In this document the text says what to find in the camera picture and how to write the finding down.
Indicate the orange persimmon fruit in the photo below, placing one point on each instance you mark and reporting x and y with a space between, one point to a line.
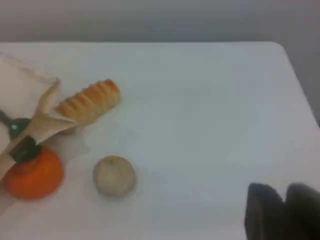
35 177

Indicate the ridged golden bread roll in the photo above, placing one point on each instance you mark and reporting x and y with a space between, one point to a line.
92 101

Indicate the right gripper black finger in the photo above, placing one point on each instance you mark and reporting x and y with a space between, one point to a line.
263 215
303 215

